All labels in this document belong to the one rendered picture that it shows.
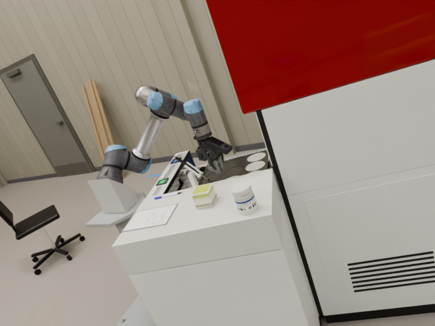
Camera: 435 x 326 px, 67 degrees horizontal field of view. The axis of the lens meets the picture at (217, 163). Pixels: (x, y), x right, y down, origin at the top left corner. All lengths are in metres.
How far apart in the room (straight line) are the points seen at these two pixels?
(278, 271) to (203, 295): 0.32
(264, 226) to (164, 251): 0.39
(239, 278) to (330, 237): 0.51
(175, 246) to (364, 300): 1.03
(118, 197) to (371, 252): 1.31
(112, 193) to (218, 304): 0.88
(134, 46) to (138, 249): 3.75
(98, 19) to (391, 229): 4.40
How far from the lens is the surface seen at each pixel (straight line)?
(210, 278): 1.32
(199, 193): 1.26
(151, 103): 1.44
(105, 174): 1.94
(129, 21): 4.74
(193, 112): 1.39
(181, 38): 4.22
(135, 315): 2.57
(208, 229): 1.17
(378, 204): 1.55
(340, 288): 1.82
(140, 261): 1.35
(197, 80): 4.24
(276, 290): 1.33
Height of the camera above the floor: 1.56
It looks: 21 degrees down
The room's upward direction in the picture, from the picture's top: 21 degrees counter-clockwise
